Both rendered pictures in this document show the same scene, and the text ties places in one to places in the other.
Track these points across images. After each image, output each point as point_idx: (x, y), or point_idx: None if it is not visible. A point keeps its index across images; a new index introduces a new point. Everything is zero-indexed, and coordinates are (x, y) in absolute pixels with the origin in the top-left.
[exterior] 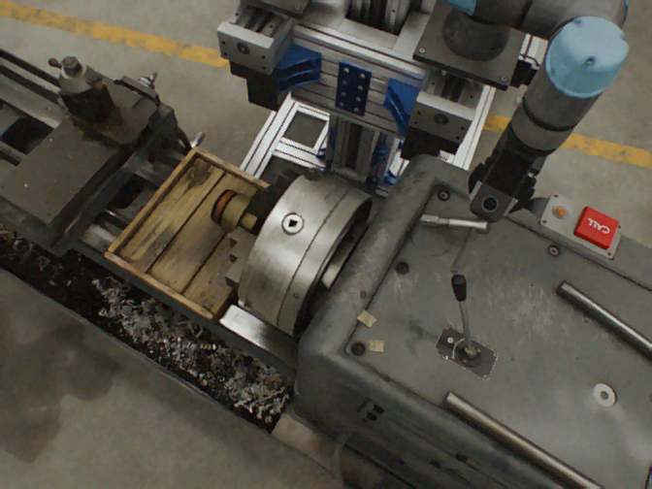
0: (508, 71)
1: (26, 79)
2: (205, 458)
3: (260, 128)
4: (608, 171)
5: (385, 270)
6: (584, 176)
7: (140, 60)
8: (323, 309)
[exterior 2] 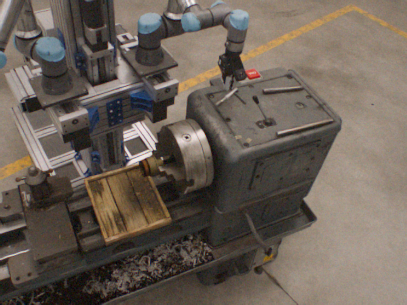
0: (172, 59)
1: None
2: None
3: None
4: (188, 94)
5: (225, 123)
6: (183, 103)
7: None
8: (223, 148)
